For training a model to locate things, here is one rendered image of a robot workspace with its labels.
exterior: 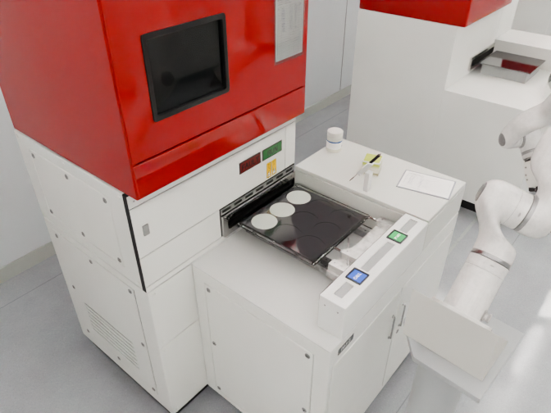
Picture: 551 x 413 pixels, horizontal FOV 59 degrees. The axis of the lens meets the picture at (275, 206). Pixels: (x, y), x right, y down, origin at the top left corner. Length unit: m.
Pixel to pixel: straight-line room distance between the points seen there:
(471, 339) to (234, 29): 1.13
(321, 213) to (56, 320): 1.66
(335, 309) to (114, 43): 0.95
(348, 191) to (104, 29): 1.14
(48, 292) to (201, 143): 1.82
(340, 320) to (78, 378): 1.53
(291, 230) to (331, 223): 0.16
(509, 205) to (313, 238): 0.67
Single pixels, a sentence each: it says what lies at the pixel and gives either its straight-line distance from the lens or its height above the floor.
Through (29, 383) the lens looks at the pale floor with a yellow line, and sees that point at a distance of 2.73.
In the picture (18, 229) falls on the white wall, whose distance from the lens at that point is 3.22.
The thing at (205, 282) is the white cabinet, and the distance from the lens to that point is 1.83.
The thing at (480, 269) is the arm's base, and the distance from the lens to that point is 1.56.
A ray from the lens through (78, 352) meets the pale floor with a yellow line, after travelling 2.77.
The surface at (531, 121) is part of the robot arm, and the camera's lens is 1.94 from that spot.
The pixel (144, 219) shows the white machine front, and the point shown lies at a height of 1.11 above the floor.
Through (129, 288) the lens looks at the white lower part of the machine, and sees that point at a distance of 1.86.
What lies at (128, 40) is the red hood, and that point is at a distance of 1.31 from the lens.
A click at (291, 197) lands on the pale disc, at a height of 0.90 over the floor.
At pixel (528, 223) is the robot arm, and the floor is 1.17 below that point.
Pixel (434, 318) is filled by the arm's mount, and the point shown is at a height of 0.95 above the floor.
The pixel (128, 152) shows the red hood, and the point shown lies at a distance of 1.40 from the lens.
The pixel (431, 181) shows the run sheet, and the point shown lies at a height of 0.97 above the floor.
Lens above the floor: 2.03
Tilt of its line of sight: 35 degrees down
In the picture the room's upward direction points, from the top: straight up
